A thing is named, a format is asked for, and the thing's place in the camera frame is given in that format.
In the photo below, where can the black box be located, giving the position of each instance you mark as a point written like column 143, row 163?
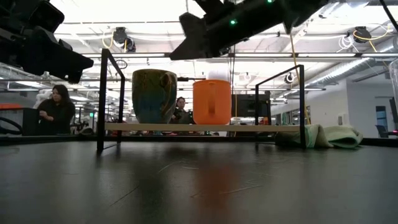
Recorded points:
column 30, row 121

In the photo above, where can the red flat object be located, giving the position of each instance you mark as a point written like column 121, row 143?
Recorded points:
column 9, row 106

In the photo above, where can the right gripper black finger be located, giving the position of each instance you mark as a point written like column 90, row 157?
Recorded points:
column 196, row 43

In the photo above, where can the dark office chair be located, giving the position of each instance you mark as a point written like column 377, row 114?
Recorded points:
column 384, row 130

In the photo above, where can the black monitor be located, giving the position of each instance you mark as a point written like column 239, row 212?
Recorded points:
column 248, row 105

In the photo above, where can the teal brown glazed ceramic mug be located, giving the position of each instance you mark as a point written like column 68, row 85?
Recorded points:
column 154, row 99

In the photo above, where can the white round column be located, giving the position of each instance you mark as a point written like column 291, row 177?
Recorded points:
column 217, row 75

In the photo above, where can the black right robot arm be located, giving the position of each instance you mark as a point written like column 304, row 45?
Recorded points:
column 301, row 9

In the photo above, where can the black metal shelf frame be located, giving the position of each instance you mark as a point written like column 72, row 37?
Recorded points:
column 301, row 102
column 102, row 99

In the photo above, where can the person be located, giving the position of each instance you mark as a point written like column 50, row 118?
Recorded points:
column 182, row 115
column 57, row 115

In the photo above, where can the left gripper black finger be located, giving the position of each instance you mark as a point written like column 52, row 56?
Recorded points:
column 59, row 59

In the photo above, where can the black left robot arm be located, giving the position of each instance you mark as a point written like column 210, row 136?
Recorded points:
column 12, row 12

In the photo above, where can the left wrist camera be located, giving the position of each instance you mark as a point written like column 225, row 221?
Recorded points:
column 48, row 15

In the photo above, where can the orange plastic mug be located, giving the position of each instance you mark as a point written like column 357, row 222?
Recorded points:
column 211, row 102

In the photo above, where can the green cloth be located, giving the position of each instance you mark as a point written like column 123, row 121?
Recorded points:
column 335, row 137

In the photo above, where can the silver ceiling duct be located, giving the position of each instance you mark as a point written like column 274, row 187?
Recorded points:
column 348, row 70

